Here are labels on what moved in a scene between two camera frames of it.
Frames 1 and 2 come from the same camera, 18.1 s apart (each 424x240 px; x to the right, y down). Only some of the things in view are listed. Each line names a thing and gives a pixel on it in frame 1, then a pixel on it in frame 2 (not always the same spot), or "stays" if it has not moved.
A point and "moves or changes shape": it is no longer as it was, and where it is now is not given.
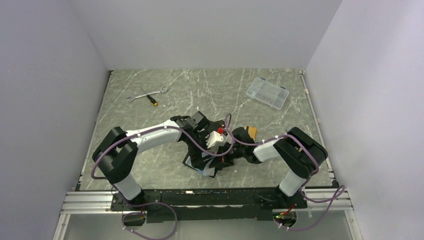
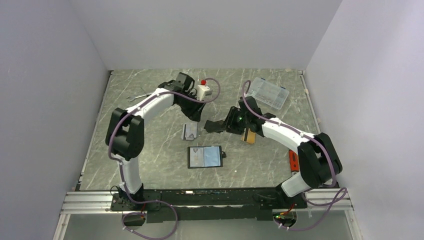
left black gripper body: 194,147 to 190,108
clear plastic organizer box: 268,92 stays
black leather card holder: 201,164 moves or changes shape
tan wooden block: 252,131 stays
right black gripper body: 236,151 to 237,121
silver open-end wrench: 163,89 stays
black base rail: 209,205 stays
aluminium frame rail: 88,203 stays
